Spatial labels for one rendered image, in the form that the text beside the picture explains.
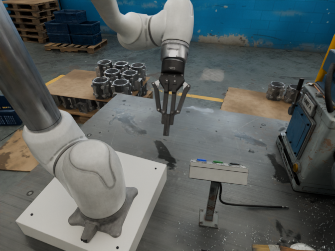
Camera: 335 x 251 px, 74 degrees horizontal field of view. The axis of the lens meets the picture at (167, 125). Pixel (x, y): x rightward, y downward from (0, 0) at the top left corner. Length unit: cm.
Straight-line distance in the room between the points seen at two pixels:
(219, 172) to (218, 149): 50
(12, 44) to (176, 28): 43
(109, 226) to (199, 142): 64
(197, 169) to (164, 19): 47
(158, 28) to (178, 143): 63
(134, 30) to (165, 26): 10
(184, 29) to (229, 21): 525
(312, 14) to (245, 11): 136
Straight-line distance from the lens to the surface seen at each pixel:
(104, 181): 64
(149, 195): 85
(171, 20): 75
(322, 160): 99
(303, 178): 105
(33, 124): 72
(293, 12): 599
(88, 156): 63
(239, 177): 69
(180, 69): 71
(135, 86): 272
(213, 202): 80
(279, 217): 99
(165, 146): 116
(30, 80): 65
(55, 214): 89
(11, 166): 262
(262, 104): 306
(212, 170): 68
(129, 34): 79
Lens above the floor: 156
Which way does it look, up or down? 35 degrees down
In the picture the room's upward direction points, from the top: straight up
